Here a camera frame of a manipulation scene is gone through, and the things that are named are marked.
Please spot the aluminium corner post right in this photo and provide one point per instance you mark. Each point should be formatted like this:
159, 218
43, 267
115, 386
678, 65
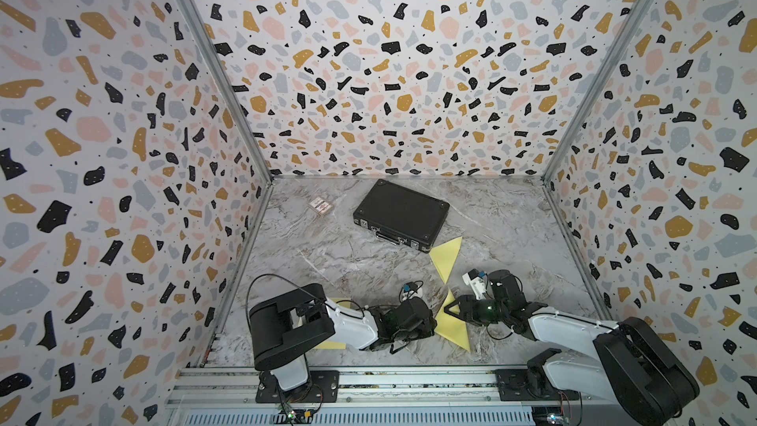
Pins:
613, 57

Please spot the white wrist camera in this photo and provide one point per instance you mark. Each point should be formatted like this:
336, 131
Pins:
410, 290
477, 281

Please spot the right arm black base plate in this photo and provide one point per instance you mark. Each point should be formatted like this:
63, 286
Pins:
520, 384

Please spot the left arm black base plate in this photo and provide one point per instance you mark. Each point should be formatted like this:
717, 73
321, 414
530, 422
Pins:
321, 387

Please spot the aluminium mounting rail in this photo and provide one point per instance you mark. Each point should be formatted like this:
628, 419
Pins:
444, 395

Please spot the aluminium corner post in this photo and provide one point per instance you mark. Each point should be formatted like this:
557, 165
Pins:
207, 50
613, 57

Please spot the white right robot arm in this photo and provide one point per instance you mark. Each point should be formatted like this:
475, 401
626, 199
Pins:
625, 362

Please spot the black hard carrying case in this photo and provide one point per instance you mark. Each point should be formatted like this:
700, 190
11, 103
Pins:
402, 216

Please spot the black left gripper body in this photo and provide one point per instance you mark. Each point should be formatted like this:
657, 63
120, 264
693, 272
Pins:
423, 331

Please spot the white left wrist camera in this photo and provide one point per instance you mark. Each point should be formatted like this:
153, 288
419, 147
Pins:
410, 290

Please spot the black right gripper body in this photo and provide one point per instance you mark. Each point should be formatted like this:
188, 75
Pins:
483, 311

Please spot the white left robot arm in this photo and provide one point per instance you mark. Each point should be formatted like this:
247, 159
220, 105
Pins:
285, 328

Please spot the playing card box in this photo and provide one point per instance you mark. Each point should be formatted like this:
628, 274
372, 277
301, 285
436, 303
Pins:
320, 205

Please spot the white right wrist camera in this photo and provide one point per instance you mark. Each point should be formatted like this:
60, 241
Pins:
477, 281

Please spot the aluminium corner post left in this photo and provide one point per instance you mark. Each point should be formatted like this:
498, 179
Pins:
207, 50

